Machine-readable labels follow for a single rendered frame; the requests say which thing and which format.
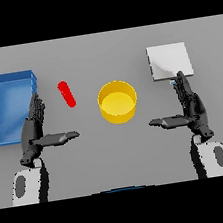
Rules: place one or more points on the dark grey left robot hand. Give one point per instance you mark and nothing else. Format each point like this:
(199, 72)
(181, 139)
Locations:
(32, 128)

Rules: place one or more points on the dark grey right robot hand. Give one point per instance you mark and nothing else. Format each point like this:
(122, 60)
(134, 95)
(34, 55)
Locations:
(193, 106)

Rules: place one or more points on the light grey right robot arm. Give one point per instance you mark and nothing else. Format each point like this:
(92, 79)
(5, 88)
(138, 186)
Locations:
(213, 159)

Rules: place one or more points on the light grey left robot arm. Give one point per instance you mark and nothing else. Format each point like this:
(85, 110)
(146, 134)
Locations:
(28, 187)

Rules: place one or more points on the red beaker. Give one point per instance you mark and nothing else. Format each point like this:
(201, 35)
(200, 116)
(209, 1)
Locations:
(66, 94)

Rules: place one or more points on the pale square measuring scale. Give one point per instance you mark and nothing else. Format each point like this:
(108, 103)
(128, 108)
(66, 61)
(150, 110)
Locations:
(169, 61)

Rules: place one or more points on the yellow bowl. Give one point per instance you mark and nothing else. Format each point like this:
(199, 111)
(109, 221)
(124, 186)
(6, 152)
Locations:
(117, 102)

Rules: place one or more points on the blue tray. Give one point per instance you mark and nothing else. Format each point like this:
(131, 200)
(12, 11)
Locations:
(10, 108)

